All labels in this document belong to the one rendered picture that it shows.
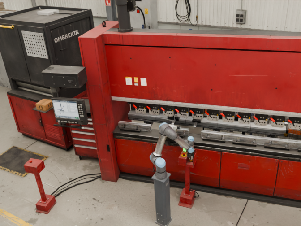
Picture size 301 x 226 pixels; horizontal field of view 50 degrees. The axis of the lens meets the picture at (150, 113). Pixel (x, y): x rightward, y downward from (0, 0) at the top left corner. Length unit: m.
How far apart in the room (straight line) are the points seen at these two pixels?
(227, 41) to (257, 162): 1.66
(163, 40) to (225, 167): 1.91
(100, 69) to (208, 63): 1.37
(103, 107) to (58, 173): 1.67
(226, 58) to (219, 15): 4.46
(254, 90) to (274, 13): 4.13
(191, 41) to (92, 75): 1.35
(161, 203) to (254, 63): 2.04
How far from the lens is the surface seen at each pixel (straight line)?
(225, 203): 4.83
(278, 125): 4.30
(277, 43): 3.87
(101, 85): 4.31
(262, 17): 8.07
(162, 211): 4.30
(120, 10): 4.18
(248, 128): 4.64
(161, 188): 4.03
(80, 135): 5.44
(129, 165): 5.00
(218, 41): 3.88
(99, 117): 4.58
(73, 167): 5.67
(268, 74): 4.00
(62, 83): 4.17
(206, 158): 4.55
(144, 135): 4.60
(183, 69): 4.08
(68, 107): 4.27
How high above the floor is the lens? 3.36
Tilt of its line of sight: 29 degrees down
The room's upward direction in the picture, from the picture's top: 4 degrees counter-clockwise
